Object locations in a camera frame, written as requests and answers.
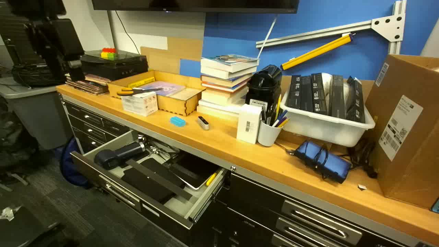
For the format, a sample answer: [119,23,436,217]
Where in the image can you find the blue cover book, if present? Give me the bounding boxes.
[199,52,261,74]

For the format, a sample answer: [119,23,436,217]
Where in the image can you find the thin wall cable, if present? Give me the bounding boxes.
[113,10,143,55]

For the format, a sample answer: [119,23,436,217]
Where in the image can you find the grey plastic tub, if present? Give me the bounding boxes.
[0,74,74,152]

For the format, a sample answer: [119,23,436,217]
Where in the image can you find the purple UIST booklet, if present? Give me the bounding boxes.
[137,80,187,97]

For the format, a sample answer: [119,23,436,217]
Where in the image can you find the grey wide drawer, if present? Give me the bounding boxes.
[69,129,229,230]

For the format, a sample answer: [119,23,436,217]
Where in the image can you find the assorted pens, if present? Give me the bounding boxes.
[259,97,291,129]

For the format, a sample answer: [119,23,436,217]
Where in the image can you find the blue floor bag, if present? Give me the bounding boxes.
[58,136,93,189]

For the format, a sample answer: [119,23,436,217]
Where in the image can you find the flat black machine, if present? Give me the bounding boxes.
[80,49,150,82]

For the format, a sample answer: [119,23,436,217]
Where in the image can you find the tangled black cables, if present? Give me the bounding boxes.
[349,136,382,181]

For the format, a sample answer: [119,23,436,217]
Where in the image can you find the large cardboard box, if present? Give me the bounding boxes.
[364,53,439,211]

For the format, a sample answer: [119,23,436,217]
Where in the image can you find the yellow handled scissors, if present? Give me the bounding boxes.
[115,85,165,97]

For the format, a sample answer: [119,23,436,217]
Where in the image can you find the thin white rod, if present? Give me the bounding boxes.
[255,16,279,60]

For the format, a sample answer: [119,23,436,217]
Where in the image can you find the blue glasses case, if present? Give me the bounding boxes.
[292,140,354,185]

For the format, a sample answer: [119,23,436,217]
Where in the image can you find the stack of white books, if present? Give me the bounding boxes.
[196,66,258,122]

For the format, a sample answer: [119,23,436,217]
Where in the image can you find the aluminium rail bracket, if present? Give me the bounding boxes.
[254,0,408,56]

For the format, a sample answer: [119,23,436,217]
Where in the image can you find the white pen cup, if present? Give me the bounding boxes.
[257,119,283,148]

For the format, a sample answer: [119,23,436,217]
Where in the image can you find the black cabinet small drawers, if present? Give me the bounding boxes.
[60,97,135,155]

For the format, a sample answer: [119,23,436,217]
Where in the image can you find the black flashlight tool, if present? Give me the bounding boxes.
[93,140,147,171]

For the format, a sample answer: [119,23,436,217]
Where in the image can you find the upright white carton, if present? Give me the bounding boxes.
[235,103,264,145]

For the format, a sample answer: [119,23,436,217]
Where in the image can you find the small blue object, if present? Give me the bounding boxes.
[169,115,189,129]

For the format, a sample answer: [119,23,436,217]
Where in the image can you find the white plastic bin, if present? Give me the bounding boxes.
[279,88,377,150]

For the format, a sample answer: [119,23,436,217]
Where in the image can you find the black desktop device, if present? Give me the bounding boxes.
[244,63,284,110]

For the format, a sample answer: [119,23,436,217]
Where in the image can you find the small silver black gadget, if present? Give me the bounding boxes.
[196,114,213,132]

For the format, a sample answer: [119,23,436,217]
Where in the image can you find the black foam pad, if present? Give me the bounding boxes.
[141,156,188,185]
[121,165,180,206]

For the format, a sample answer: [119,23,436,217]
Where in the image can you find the black ribbed block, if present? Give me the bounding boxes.
[284,74,303,111]
[310,71,329,117]
[344,75,368,125]
[298,74,316,112]
[329,74,347,119]

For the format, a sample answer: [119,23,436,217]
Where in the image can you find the white paper sheet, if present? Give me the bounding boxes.
[119,91,159,118]

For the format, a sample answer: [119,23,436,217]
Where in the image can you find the crumpled white paper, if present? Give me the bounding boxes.
[0,204,22,224]

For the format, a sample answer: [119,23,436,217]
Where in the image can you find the flat brown items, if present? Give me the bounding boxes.
[65,73,113,96]

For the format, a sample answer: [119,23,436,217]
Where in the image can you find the silver metal tools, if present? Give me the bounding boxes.
[136,133,181,162]

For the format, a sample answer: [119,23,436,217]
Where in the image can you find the colourful puzzle cube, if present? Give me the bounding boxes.
[100,47,119,62]

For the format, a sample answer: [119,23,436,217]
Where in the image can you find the black cabinet wide drawers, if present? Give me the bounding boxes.
[194,170,416,247]

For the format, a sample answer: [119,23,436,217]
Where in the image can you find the yellow pencil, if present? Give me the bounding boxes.
[203,170,221,188]

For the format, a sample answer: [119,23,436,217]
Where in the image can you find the black wall monitor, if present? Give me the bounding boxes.
[91,0,301,14]

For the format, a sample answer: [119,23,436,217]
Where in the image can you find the shallow wooden tray box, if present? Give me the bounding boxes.
[107,69,206,117]

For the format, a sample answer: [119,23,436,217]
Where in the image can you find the yellow level bar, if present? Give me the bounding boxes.
[280,33,354,71]

